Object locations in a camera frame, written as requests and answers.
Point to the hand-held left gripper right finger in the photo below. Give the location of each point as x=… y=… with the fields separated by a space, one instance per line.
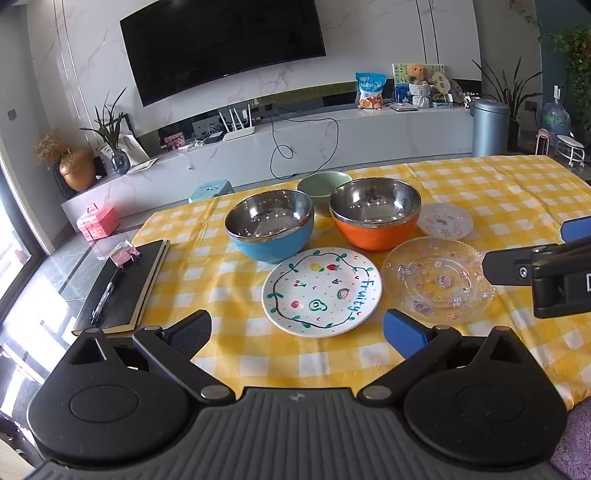
x=406 y=332

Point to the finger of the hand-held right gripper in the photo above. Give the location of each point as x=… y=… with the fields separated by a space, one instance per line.
x=577 y=230
x=505 y=266

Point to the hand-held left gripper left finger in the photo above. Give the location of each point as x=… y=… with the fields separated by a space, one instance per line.
x=189 y=334

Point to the large clear glass plate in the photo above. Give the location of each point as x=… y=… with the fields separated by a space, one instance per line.
x=436 y=277

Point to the small clear glass plate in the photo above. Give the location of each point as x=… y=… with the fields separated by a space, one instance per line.
x=445 y=221

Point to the white painted ceramic plate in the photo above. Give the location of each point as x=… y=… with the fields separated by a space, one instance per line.
x=318 y=290

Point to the orange steel bowl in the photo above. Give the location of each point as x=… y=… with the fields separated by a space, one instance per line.
x=376 y=203

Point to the blue steel bowl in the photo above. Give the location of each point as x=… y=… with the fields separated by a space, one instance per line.
x=268 y=217

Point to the green ceramic bowl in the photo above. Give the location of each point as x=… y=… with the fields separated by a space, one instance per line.
x=318 y=184

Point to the yellow checked tablecloth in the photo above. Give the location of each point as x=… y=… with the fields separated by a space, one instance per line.
x=517 y=203

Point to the black notebook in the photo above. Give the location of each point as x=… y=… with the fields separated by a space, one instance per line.
x=134 y=286

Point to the white round stool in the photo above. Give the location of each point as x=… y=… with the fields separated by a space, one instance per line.
x=570 y=147

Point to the black pen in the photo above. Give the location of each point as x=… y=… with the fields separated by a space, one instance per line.
x=106 y=295

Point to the pink small heater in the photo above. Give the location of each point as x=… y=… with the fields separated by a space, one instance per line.
x=543 y=142

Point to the pink wrapped candy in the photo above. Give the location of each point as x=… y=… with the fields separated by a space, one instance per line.
x=123 y=253

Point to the blue water bottle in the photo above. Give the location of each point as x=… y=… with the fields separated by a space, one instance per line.
x=555 y=115

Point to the grey trash bin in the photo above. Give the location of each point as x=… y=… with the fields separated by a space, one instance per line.
x=489 y=129

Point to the pink storage box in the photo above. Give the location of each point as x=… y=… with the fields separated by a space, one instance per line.
x=97 y=224

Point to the potted long-leaf plant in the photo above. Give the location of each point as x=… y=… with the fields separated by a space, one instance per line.
x=515 y=99

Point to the light blue plastic stool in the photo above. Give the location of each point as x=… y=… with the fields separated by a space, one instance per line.
x=210 y=190

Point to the purple rug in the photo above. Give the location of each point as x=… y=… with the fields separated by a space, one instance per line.
x=575 y=443

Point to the hanging green vine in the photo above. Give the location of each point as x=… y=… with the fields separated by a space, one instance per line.
x=579 y=60

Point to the white paper sheets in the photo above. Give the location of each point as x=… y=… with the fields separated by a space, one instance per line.
x=142 y=166

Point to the blue glass vase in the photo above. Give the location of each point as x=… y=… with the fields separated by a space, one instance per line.
x=121 y=162

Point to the white marble tv cabinet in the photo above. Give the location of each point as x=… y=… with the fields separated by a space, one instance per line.
x=369 y=134

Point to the round paper fan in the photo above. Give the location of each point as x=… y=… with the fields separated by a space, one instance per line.
x=442 y=84

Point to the pink card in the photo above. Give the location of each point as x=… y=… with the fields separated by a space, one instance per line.
x=173 y=141

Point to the gold vase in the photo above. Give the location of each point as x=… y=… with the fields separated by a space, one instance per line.
x=77 y=170

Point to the white router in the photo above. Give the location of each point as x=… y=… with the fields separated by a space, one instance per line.
x=239 y=134

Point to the glass sliding door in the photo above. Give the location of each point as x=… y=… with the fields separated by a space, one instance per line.
x=18 y=217

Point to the brown teddy bear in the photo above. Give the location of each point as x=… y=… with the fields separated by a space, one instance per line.
x=419 y=74

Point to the green picture board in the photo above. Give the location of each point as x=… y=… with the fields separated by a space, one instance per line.
x=400 y=78

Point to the blue snack bag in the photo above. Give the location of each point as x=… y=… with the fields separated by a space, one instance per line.
x=371 y=90

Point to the green leafy plant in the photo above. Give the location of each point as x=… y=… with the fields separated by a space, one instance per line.
x=111 y=124

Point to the dried flower bunch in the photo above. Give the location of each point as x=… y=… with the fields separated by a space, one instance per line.
x=48 y=146

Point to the black wall television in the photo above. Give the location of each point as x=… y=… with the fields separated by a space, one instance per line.
x=217 y=46

